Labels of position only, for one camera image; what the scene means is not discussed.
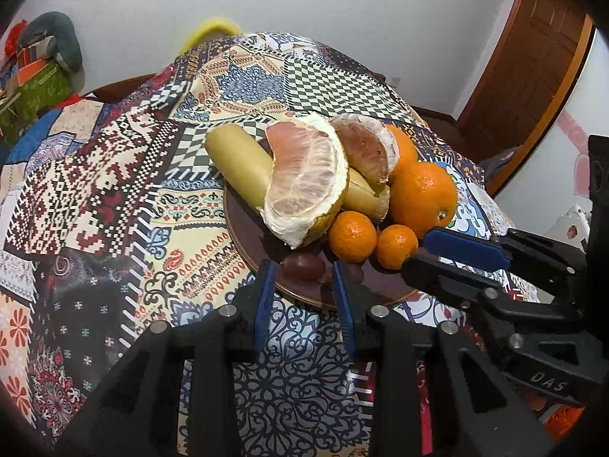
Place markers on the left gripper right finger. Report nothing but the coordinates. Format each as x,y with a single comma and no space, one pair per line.
435,393

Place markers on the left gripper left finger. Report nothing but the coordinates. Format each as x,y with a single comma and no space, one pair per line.
133,411

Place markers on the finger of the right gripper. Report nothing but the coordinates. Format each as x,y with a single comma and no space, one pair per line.
544,263
493,313

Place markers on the small mandarin orange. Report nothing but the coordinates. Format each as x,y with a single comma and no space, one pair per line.
396,244
352,237

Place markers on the large orange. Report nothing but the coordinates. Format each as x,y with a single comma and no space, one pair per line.
423,196
408,152

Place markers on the peeled pomelo segment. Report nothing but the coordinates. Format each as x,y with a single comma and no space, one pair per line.
370,147

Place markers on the large pomelo wedge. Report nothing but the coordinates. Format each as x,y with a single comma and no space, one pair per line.
309,179

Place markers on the orange yellow blanket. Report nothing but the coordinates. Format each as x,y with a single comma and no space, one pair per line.
557,418

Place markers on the dark purple plate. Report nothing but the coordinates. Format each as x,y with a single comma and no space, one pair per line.
255,243

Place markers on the brown wooden door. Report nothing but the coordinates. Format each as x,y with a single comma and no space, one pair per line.
526,82

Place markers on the patchwork patterned tablecloth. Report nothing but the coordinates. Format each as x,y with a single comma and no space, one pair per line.
112,215

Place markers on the green storage box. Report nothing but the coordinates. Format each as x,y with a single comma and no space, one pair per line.
48,87

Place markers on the yellow fuzzy cushion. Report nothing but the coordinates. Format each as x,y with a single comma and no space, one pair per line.
208,30

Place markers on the teal plush toy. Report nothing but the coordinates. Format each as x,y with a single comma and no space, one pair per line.
54,33

